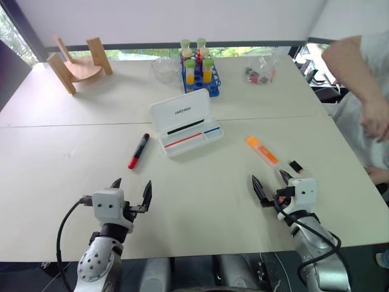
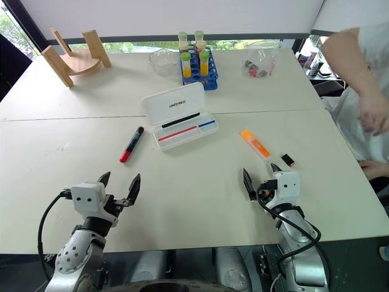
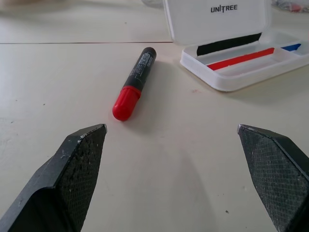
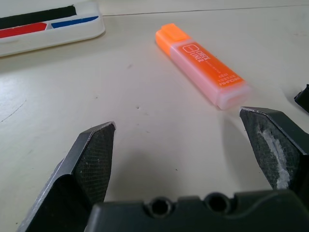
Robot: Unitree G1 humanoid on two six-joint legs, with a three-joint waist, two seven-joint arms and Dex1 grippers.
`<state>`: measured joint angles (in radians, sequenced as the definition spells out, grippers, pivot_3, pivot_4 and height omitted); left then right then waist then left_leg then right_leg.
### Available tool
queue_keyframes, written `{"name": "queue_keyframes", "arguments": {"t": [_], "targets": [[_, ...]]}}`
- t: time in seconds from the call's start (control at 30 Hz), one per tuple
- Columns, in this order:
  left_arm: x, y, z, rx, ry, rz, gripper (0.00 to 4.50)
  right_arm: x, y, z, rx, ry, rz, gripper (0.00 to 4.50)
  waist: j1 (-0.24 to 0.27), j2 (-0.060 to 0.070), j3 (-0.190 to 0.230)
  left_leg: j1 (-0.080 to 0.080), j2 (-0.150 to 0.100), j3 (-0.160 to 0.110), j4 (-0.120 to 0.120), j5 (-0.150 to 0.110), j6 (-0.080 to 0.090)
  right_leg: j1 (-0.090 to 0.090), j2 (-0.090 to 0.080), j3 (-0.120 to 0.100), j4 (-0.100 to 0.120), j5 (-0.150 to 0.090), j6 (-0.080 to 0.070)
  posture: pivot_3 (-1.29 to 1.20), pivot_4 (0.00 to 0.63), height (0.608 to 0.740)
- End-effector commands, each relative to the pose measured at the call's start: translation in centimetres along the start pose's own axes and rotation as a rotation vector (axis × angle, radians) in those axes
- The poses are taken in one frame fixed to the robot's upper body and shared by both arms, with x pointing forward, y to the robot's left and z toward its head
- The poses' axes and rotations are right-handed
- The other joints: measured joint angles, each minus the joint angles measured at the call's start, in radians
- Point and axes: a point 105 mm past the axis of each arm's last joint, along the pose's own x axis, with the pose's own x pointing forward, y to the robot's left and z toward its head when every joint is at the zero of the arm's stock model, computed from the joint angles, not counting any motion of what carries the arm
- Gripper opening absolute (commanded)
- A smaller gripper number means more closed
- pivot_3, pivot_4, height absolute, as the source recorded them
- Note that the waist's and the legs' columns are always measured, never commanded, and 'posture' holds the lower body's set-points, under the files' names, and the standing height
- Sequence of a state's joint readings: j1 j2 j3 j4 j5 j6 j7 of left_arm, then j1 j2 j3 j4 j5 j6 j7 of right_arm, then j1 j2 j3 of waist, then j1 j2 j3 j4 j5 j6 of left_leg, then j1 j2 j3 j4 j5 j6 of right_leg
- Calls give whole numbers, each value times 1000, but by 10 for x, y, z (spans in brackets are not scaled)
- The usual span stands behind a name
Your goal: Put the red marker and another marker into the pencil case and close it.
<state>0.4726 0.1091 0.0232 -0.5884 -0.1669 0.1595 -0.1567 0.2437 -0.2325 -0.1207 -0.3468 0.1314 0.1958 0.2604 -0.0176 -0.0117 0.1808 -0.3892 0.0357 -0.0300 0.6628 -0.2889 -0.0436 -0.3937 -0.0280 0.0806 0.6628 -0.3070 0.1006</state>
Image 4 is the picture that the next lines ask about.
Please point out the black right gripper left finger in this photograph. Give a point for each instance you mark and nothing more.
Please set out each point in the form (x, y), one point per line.
(87, 166)

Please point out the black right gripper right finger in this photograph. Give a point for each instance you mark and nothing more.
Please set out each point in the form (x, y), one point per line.
(272, 147)

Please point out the black object at edge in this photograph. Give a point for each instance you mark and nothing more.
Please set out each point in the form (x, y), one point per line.
(303, 96)

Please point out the orange highlighter pen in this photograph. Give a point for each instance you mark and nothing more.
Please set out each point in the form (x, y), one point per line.
(202, 65)

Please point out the white tray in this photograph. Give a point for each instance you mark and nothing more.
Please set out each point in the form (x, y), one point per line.
(51, 33)

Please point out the blue marker pen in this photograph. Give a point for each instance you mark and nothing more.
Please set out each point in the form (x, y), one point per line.
(72, 22)

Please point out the red marker pen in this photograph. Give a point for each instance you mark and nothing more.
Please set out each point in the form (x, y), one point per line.
(21, 29)

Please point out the black marker pen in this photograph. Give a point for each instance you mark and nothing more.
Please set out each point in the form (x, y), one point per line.
(36, 16)

